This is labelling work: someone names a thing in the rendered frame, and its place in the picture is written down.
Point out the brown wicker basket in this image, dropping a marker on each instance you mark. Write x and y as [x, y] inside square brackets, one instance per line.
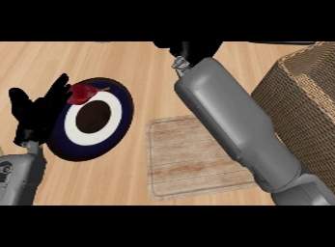
[311, 109]

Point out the pale wooden cutting board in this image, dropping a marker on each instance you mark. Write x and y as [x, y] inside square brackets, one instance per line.
[193, 157]

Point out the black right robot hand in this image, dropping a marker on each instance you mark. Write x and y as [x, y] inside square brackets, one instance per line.
[187, 48]

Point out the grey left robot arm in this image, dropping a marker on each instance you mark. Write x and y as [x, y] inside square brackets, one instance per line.
[7, 180]

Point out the navy and white round plate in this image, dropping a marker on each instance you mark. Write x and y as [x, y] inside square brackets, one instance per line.
[91, 119]

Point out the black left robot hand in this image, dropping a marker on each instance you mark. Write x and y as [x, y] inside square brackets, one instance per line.
[31, 112]

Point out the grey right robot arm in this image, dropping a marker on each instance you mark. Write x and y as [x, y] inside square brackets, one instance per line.
[240, 128]

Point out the red pepper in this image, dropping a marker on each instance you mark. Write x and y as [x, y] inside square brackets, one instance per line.
[81, 93]

